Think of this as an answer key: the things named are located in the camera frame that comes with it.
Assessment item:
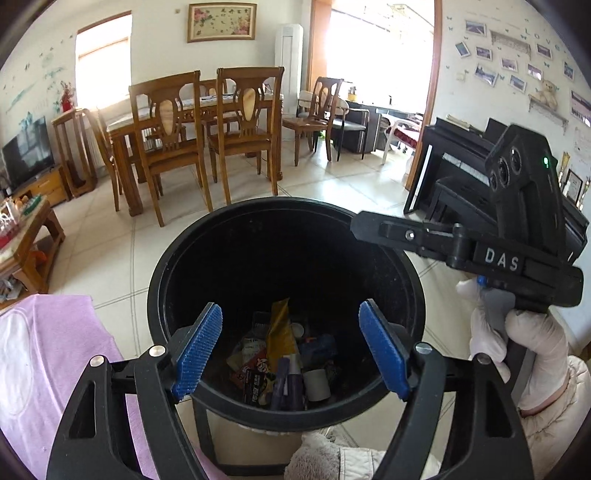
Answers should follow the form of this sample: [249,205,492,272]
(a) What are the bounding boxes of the wooden dining table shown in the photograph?
[107,93,286,217]

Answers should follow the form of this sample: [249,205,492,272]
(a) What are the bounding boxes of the framed certificates and trophies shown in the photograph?
[558,151,591,210]

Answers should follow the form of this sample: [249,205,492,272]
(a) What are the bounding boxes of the person's right hand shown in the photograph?
[456,279,570,411]

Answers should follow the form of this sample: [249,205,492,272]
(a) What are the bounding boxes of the window with pink blind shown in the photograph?
[75,11,134,112]

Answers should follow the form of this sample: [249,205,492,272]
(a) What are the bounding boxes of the person's right forearm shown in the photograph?
[517,355,591,480]

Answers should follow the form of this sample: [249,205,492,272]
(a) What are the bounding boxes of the white standing air conditioner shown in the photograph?
[274,24,305,116]

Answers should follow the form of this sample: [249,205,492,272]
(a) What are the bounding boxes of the wooden dining chair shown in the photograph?
[282,76,345,167]
[83,107,163,212]
[205,66,286,205]
[128,70,214,228]

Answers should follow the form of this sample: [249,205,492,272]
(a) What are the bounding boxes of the flat screen television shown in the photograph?
[1,116,55,193]

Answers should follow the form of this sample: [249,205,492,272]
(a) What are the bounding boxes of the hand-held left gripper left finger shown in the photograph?
[46,302,223,480]

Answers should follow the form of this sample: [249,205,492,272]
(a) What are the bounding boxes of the purple tube with white cap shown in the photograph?
[270,355,308,411]

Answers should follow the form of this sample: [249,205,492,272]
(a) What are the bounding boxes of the wooden coffee table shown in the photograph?
[0,196,66,306]

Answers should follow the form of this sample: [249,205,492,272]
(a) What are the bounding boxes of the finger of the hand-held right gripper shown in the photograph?
[351,210,468,269]

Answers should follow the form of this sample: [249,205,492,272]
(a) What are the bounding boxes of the tall wooden stand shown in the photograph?
[52,108,99,199]

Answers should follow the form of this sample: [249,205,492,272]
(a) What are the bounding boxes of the blue packet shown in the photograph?
[298,333,339,370]

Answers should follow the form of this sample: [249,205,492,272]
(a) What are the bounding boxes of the wooden television cabinet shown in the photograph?
[0,165,73,209]

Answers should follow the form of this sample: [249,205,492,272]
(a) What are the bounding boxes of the white round cap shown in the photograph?
[302,368,332,401]

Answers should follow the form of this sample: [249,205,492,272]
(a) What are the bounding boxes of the white chair with red cushion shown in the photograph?
[382,117,424,163]

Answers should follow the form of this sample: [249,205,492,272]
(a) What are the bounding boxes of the white plastic bag with labels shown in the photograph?
[228,336,269,369]

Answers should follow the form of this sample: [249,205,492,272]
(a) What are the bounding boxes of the orange yellow packet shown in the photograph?
[265,298,302,371]

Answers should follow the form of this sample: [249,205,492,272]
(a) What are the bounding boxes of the framed flower painting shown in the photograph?
[187,2,258,44]

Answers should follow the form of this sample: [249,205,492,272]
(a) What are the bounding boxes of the black upright piano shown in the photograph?
[403,116,583,274]

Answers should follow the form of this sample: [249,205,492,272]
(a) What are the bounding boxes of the white wall shelf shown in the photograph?
[527,95,570,136]

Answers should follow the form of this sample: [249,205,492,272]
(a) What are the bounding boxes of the black armchair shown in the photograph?
[343,98,385,154]

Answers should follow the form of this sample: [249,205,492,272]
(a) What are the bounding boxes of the black bin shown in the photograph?
[147,198,426,435]

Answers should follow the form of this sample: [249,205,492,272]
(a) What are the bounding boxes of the beige teddy bear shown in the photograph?
[536,79,560,110]

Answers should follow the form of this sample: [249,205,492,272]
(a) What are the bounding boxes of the group of wall photos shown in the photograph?
[454,18,591,126]

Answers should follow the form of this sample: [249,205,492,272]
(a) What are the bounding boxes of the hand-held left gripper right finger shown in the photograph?
[359,299,536,480]

